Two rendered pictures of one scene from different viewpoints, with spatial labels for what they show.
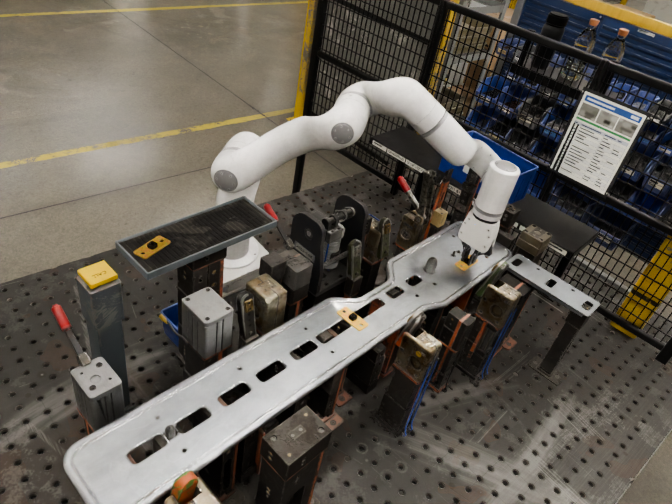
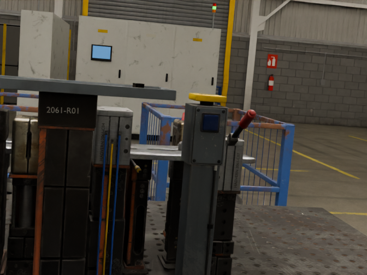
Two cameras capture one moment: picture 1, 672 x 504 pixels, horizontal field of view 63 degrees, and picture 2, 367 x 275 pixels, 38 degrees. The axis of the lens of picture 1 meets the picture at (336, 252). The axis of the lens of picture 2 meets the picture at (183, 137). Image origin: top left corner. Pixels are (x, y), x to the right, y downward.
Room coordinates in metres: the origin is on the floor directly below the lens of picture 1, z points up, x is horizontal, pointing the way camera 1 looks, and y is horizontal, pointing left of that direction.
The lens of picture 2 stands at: (1.65, 1.10, 1.20)
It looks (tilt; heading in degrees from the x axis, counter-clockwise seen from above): 7 degrees down; 219
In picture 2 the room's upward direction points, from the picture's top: 5 degrees clockwise
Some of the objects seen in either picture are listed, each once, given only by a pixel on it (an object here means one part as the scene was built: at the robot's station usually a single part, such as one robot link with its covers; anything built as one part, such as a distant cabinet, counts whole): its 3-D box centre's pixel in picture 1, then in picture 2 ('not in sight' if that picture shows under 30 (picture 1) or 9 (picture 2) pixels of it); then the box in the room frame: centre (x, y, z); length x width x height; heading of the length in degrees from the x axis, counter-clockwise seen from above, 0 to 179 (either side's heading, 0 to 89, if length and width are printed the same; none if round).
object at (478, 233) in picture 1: (480, 228); not in sight; (1.36, -0.40, 1.14); 0.10 x 0.07 x 0.11; 53
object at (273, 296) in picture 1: (261, 340); (27, 205); (0.99, 0.15, 0.89); 0.13 x 0.11 x 0.38; 53
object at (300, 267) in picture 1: (287, 311); not in sight; (1.11, 0.10, 0.89); 0.13 x 0.11 x 0.38; 53
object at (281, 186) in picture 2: not in sight; (201, 179); (-1.29, -1.08, 0.47); 1.20 x 0.80 x 0.95; 50
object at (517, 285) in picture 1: (498, 316); not in sight; (1.34, -0.55, 0.84); 0.11 x 0.10 x 0.28; 53
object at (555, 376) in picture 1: (563, 340); not in sight; (1.28, -0.75, 0.84); 0.11 x 0.06 x 0.29; 53
